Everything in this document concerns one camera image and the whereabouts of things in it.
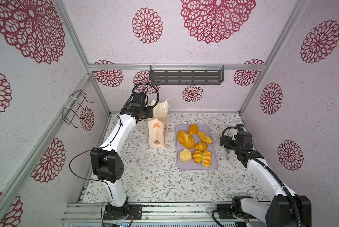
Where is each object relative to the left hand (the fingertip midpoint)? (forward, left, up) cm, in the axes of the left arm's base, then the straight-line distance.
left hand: (149, 114), depth 88 cm
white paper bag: (-7, -5, -3) cm, 9 cm away
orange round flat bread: (+4, -30, -21) cm, 37 cm away
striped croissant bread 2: (-23, -35, -19) cm, 46 cm away
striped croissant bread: (-19, -30, -19) cm, 41 cm away
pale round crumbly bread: (-19, -22, -18) cm, 35 cm away
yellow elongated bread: (-5, -37, -20) cm, 42 cm away
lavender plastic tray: (-24, -26, -23) cm, 42 cm away
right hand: (-13, -48, -7) cm, 51 cm away
